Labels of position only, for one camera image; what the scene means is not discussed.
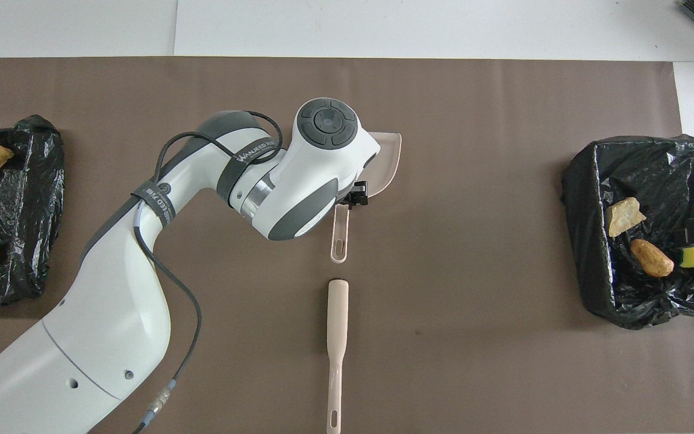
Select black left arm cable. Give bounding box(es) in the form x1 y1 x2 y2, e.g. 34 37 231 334
132 110 284 434

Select sliced bread loaf toy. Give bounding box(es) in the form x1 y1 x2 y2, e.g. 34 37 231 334
605 197 648 237

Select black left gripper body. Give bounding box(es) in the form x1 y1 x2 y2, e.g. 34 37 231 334
342 180 371 209

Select brown paper table mat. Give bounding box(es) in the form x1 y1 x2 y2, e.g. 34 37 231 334
0 57 694 434

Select brown oval croquette toy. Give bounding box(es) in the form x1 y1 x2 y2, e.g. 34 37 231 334
630 239 675 278

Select beige hand brush black bristles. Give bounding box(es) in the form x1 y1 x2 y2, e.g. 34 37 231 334
326 279 350 434

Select black bag lined bin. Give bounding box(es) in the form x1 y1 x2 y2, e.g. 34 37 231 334
561 134 694 330
0 115 65 306

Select pale pink plastic dustpan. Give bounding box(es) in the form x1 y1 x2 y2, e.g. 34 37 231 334
330 133 402 263

